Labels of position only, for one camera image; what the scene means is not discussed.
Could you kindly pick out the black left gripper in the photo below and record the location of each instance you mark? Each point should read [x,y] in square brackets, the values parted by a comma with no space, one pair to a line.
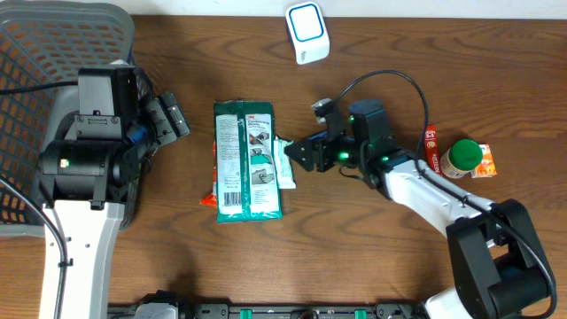
[175,124]

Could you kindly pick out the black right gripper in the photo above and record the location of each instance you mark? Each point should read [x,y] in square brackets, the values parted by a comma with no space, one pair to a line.
[307,164]

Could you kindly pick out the pale green wipes packet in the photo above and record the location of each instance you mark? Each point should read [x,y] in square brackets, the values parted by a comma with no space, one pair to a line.
[284,171]

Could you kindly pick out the green snack packet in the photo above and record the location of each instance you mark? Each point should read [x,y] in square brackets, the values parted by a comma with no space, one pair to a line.
[246,182]

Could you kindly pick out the red snack packet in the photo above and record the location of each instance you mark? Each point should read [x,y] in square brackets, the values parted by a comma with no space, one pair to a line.
[211,199]

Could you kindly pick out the red Nescafe stick sachet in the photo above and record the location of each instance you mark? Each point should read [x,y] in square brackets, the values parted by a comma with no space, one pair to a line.
[431,147]

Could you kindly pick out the green lid jar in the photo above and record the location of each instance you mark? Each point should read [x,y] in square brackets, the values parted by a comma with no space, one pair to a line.
[460,159]

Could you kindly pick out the small orange carton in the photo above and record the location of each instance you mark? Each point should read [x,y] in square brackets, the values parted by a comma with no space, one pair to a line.
[486,167]

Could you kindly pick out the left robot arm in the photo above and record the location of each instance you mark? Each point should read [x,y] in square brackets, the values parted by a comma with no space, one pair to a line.
[90,172]

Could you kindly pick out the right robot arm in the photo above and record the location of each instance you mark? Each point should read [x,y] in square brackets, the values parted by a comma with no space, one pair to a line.
[499,266]

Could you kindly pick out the white barcode scanner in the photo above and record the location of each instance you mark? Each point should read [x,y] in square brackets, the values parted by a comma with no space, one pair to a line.
[308,33]

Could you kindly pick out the grey plastic shopping basket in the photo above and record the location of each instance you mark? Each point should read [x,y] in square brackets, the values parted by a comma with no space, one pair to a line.
[44,45]

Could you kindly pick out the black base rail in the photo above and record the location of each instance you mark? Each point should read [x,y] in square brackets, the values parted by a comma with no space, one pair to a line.
[225,311]

